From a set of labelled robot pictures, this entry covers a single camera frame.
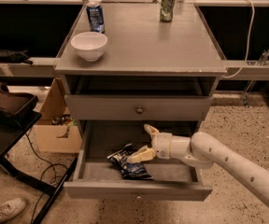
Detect brass top drawer knob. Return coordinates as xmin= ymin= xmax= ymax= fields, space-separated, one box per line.
xmin=135 ymin=106 xmax=144 ymax=114

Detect black floor cable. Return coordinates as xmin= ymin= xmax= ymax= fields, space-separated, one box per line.
xmin=24 ymin=132 xmax=69 ymax=224

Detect dark brown tray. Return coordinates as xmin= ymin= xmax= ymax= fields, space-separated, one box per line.
xmin=0 ymin=84 xmax=38 ymax=123

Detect white ceramic bowl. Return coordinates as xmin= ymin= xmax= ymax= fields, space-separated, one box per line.
xmin=70 ymin=32 xmax=107 ymax=62

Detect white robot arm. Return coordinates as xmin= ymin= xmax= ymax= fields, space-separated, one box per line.
xmin=127 ymin=124 xmax=269 ymax=207

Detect blue chip bag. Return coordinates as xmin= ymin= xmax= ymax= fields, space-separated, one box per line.
xmin=106 ymin=144 xmax=152 ymax=180

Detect white hanging cable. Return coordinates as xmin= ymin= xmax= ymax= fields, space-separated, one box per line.
xmin=221 ymin=0 xmax=256 ymax=79

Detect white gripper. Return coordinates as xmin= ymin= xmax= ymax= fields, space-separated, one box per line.
xmin=127 ymin=124 xmax=172 ymax=163

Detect grey drawer cabinet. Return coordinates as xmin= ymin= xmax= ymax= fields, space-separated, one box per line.
xmin=53 ymin=2 xmax=228 ymax=138

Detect white sneaker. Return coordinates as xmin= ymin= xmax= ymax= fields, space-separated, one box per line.
xmin=0 ymin=198 xmax=27 ymax=224

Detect cardboard box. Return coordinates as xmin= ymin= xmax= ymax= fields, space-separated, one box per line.
xmin=35 ymin=78 xmax=81 ymax=153

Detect closed grey top drawer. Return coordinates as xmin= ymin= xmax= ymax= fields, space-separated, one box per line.
xmin=65 ymin=95 xmax=213 ymax=121

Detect blue soda can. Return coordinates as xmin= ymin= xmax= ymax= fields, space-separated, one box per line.
xmin=86 ymin=2 xmax=105 ymax=33

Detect open grey middle drawer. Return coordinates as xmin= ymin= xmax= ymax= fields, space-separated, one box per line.
xmin=64 ymin=120 xmax=212 ymax=202

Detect green soda can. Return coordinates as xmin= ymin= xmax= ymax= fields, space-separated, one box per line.
xmin=160 ymin=0 xmax=175 ymax=22

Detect black side table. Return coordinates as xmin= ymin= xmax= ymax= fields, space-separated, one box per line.
xmin=0 ymin=111 xmax=78 ymax=224

